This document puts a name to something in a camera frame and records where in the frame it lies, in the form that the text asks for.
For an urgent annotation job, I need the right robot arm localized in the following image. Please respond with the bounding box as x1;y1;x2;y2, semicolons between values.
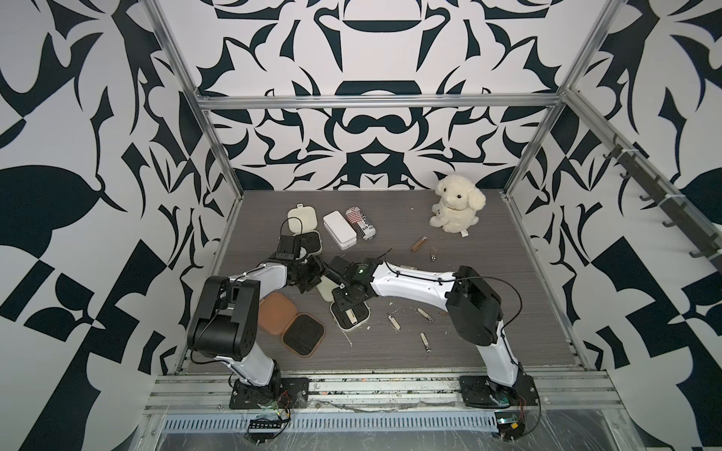
325;257;520;389

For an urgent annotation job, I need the wall hook rack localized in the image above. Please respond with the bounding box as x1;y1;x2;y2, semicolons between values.
602;135;721;269

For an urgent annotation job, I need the cream large nail clipper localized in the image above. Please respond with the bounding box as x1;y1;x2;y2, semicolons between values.
345;309;358;325

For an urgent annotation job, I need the brown nail clipper case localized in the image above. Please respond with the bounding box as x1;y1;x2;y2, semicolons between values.
259;292;325;358

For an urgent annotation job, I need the electronics board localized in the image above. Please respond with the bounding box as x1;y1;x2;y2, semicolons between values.
494;411;526;442
246;417;288;445

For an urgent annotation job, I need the aluminium front rail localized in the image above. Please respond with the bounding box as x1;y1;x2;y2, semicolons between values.
143;366;624;415

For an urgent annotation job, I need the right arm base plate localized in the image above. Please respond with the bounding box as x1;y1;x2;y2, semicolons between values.
459;373;539;410

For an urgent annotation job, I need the white plush dog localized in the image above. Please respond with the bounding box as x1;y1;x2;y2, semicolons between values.
429;175;487;237

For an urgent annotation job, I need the cream nail clipper case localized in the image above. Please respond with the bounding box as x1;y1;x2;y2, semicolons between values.
314;275;372;333

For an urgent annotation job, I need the cream case far left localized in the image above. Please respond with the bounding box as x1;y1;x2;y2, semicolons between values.
287;204;323;256

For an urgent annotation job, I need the left electronics board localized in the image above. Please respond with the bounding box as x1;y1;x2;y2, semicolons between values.
246;417;288;445

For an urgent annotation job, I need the small clipper front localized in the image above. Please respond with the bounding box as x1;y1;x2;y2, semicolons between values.
419;333;432;353

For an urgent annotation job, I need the white rectangular box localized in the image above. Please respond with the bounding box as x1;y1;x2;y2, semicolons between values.
323;210;357;250

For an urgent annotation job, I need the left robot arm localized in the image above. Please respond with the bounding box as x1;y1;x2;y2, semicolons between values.
187;231;325;390

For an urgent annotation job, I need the small clipper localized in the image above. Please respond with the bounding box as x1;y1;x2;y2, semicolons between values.
416;307;434;322
419;333;432;353
387;315;402;331

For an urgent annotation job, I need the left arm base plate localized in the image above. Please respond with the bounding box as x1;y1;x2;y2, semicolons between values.
229;378;310;410

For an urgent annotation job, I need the flag pattern can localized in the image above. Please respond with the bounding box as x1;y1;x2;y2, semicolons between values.
344;206;377;241

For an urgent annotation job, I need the right electronics board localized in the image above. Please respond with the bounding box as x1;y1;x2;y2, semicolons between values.
494;411;526;442

